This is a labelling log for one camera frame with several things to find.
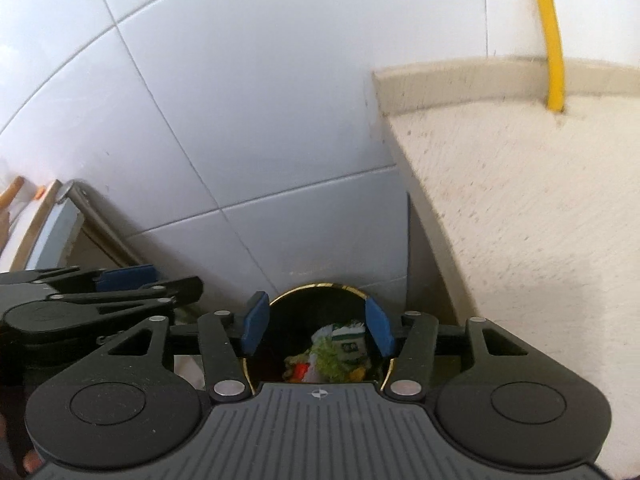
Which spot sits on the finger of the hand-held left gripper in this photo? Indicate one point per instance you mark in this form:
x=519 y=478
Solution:
x=127 y=277
x=175 y=291

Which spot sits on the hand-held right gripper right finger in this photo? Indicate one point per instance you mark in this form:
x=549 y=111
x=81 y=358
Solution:
x=379 y=327

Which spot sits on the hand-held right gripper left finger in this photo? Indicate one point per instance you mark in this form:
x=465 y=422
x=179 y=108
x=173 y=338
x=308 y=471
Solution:
x=256 y=322

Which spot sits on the green white milk carton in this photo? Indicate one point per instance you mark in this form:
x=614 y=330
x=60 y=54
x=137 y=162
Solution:
x=351 y=346

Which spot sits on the black trash bin gold rim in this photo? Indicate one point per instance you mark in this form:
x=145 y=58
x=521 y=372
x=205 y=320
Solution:
x=295 y=320

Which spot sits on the person's left hand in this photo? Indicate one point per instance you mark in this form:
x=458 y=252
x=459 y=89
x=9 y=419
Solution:
x=31 y=462

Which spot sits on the light green cabbage leaf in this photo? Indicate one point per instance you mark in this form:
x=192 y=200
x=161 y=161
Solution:
x=327 y=360

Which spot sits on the orange peel piece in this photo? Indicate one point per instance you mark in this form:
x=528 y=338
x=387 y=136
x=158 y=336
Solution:
x=299 y=372

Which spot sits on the white board wooden edge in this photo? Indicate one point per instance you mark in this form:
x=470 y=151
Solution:
x=35 y=225

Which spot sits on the carrot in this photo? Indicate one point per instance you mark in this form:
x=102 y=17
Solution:
x=11 y=191

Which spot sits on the yellow pipe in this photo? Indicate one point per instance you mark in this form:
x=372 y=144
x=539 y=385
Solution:
x=550 y=35

